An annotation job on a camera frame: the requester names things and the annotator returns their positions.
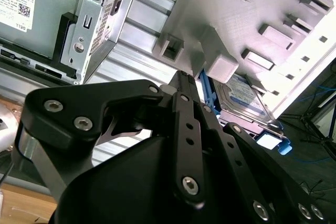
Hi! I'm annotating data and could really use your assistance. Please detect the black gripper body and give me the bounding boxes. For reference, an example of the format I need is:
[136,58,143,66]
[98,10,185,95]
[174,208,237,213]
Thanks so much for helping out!
[51,134,254,224]

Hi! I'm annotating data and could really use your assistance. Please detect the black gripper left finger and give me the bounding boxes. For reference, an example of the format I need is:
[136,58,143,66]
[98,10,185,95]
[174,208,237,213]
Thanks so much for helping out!
[12,70,208,207]

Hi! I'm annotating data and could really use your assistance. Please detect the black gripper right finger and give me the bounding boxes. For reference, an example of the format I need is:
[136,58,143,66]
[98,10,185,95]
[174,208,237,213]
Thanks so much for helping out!
[195,79,329,224]

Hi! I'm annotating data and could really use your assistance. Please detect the hard disk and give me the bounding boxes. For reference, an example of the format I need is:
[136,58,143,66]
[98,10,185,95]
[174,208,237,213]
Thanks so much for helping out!
[198,68,292,156]

